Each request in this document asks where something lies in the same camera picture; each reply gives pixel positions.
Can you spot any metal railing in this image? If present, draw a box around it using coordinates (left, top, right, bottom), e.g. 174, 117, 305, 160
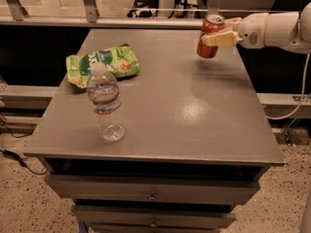
0, 0, 311, 31

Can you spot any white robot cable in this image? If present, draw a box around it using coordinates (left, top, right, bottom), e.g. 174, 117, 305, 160
265, 52, 311, 121

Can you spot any red coke can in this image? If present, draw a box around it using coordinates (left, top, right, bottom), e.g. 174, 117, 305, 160
196, 15, 225, 58

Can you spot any black floor cable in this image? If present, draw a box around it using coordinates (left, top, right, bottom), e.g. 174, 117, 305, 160
0, 123, 49, 177

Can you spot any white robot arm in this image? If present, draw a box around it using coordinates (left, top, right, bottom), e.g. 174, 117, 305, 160
201, 3, 311, 54

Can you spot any grey drawer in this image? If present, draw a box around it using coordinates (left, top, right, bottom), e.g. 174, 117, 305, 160
71, 206, 235, 229
46, 175, 259, 205

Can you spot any top grey drawer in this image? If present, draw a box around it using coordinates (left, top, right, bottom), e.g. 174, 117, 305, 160
46, 175, 259, 205

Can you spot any grey drawer cabinet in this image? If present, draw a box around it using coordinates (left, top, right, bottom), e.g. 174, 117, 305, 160
25, 29, 284, 233

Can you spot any green chip bag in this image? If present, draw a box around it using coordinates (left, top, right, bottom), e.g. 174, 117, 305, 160
66, 44, 140, 88

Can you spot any clear plastic water bottle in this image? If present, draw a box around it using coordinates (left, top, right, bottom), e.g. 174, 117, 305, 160
86, 62, 125, 142

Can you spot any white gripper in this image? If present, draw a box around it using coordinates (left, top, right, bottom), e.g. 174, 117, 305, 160
201, 13, 269, 49

